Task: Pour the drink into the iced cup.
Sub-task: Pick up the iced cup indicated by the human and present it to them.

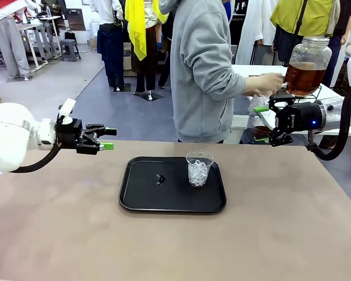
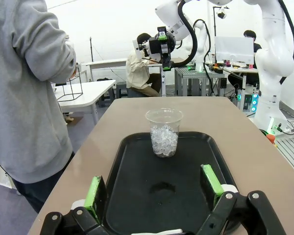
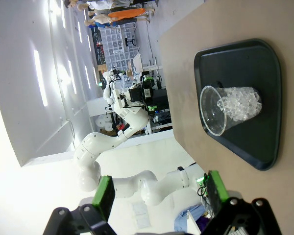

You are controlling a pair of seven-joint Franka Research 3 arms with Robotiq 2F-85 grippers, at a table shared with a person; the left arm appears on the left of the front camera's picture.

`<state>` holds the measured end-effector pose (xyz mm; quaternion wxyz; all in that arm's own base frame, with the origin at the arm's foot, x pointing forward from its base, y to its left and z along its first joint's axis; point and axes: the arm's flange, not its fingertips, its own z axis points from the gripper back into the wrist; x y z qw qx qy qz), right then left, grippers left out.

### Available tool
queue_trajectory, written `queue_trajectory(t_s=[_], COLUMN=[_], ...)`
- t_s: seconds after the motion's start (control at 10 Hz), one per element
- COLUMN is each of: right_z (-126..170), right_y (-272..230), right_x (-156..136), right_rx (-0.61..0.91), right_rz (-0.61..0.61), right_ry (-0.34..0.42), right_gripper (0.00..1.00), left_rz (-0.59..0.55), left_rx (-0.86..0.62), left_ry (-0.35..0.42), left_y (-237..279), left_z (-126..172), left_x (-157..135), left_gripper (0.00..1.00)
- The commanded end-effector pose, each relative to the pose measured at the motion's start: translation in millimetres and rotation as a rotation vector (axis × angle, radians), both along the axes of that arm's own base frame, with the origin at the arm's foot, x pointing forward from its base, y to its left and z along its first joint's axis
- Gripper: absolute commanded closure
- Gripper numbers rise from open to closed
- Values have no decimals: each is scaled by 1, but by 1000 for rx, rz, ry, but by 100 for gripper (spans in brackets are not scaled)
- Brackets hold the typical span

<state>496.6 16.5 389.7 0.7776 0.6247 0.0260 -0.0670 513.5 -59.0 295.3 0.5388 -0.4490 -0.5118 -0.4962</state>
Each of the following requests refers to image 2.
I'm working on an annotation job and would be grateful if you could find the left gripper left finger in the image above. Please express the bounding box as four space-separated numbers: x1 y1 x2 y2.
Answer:
40 175 113 235

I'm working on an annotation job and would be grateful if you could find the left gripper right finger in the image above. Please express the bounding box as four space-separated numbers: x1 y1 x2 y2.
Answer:
196 164 287 235

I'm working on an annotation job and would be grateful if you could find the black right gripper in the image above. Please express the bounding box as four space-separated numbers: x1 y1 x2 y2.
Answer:
148 26 177 72

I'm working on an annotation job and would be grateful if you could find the short clear plastic cup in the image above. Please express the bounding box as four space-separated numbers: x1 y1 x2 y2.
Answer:
145 107 184 159

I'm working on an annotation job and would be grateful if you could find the person's right forearm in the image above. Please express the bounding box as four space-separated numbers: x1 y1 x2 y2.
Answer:
13 24 77 84

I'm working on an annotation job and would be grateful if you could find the seated person in cream shirt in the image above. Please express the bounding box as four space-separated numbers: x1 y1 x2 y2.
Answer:
125 33 162 97

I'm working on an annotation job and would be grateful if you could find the grey plastic stool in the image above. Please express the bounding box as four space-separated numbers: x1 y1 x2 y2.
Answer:
116 82 128 98

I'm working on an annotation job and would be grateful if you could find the long white desk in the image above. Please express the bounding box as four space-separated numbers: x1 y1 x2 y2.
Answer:
82 58 167 96

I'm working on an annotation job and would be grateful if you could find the black plastic serving tray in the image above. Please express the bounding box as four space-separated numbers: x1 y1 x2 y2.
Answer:
102 131 239 235

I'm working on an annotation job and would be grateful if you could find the white computer monitor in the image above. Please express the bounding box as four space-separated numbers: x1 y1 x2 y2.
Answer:
214 36 255 65

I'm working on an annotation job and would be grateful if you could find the cluttered work desk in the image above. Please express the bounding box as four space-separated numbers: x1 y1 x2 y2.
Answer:
205 62 259 74

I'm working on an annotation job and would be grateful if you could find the white side table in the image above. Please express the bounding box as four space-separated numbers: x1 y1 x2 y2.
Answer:
50 79 117 125

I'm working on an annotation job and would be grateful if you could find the seated person in black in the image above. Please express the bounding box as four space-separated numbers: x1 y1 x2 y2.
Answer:
227 29 263 89

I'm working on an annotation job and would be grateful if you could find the control box with cyan lights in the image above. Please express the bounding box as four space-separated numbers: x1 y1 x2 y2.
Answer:
236 87 260 115

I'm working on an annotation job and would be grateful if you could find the person in grey hoodie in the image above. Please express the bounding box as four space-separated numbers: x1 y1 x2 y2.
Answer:
0 0 76 213

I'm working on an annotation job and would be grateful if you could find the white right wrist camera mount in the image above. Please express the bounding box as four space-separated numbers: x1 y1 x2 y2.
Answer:
132 40 150 59

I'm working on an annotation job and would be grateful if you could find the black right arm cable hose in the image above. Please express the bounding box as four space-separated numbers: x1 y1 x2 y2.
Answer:
170 0 294 85

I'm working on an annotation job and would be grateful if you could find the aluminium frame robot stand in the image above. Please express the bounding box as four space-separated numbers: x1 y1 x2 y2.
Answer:
173 66 226 97

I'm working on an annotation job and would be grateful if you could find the overhead camera on pole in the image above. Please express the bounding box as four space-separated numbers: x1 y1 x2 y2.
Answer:
212 6 228 62

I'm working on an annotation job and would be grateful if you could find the black wire cube frame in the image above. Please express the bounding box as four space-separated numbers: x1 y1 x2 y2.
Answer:
55 72 84 101

